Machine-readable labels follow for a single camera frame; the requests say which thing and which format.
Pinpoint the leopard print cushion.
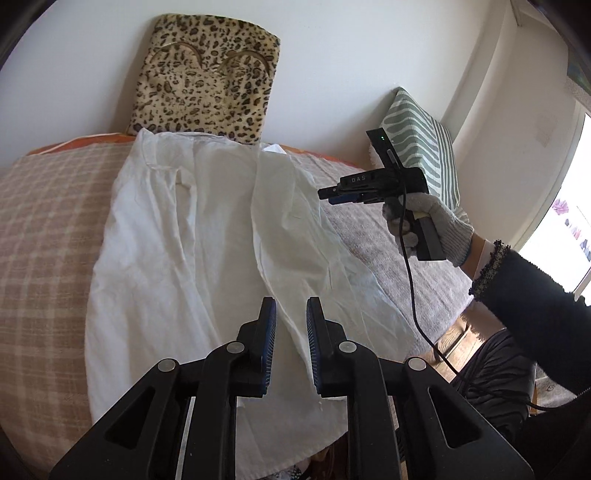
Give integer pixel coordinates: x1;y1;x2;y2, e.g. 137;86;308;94
127;13;281;146

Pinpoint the person's dark patterned skirt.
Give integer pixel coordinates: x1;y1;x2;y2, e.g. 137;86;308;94
450;330;550;444

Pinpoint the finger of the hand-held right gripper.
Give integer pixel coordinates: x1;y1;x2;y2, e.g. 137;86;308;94
318;184;360;205

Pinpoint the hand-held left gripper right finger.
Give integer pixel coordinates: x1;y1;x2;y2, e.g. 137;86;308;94
305;296;536;480

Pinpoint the orange bedsheet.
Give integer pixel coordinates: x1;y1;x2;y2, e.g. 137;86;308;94
28;133;365;169

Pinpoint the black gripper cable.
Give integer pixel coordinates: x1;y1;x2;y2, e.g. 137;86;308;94
398;182;555;411

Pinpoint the person's right hand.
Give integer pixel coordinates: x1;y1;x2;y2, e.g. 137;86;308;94
382;191;475;268

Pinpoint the green striped pillow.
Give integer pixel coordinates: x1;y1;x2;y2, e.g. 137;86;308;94
367;87;467;217

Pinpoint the bright window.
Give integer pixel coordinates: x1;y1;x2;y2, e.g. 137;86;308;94
522;106;591;301

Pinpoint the white long-sleeved shirt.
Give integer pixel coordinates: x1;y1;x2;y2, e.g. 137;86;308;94
85;128;419;480

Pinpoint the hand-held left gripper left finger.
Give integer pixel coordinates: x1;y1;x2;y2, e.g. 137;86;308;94
48;296;279;480

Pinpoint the person's right forearm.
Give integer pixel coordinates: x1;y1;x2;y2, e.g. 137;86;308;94
468;239;591;407

